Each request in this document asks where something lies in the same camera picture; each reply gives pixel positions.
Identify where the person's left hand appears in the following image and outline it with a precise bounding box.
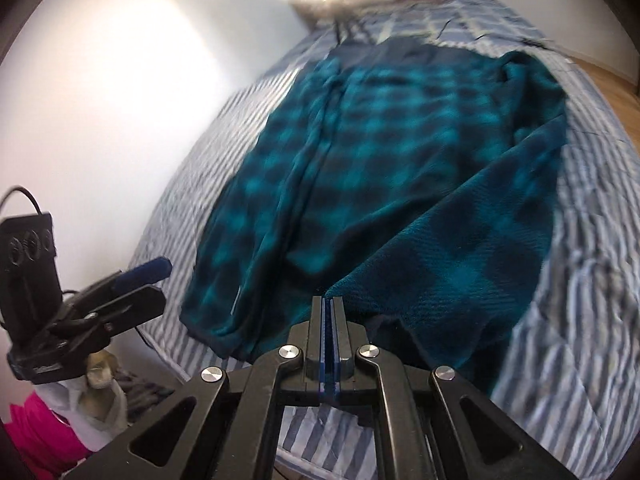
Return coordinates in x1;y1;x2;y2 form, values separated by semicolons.
55;350;128;453

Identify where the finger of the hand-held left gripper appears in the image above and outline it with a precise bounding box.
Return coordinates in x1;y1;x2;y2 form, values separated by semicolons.
64;256;173;307
50;285;167;334

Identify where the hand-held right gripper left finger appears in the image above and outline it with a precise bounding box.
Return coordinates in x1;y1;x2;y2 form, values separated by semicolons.
65;296;328;480

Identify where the teal plaid fleece jacket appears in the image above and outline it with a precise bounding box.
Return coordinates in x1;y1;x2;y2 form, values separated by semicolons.
179;40;568;396

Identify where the person's left forearm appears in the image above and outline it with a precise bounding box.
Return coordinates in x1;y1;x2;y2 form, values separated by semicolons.
7;391;96;480

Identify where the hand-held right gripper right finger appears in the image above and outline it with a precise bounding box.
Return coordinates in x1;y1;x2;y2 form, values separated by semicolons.
327;297;576;480

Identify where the blue checked bed sheet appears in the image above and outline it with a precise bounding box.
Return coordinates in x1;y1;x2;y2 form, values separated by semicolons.
290;0;576;86

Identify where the black tripod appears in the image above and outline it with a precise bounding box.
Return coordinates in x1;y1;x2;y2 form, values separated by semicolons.
332;19;372;47

